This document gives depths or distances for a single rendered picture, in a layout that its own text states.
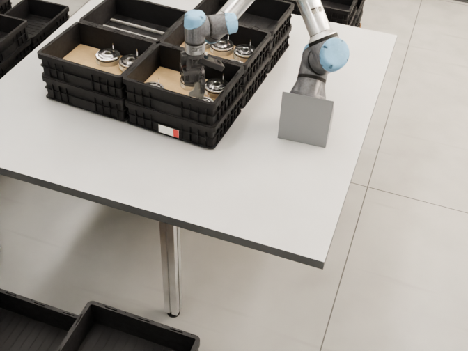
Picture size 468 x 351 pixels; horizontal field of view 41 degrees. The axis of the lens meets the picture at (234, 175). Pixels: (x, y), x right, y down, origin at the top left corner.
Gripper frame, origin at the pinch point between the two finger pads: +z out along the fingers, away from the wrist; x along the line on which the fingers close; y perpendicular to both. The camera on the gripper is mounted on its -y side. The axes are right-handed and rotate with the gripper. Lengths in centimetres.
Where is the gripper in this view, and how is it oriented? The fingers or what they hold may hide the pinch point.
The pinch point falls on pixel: (200, 95)
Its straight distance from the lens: 247.3
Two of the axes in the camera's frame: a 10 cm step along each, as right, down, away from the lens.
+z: -0.4, 7.4, 6.8
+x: 2.9, 6.6, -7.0
